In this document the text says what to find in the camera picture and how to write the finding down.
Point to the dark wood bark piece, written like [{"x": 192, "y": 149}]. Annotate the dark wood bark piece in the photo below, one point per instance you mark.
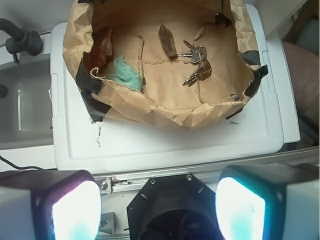
[{"x": 167, "y": 41}]

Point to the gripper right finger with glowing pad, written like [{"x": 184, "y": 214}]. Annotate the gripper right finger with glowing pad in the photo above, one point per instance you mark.
[{"x": 269, "y": 202}]

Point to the silver key bunch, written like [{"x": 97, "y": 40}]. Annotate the silver key bunch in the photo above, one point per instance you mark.
[{"x": 197, "y": 55}]

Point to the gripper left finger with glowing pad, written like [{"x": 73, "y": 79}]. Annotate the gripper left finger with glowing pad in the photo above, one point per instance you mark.
[{"x": 49, "y": 205}]

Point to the brown paper bag bin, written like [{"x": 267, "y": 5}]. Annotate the brown paper bag bin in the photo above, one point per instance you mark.
[{"x": 222, "y": 26}]

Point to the teal knitted cloth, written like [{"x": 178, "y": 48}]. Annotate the teal knitted cloth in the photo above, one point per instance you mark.
[{"x": 125, "y": 74}]

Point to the orange translucent plastic wrapper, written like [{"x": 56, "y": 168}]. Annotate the orange translucent plastic wrapper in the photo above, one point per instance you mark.
[{"x": 102, "y": 49}]

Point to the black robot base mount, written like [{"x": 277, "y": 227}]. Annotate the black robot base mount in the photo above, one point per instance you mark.
[{"x": 177, "y": 207}]

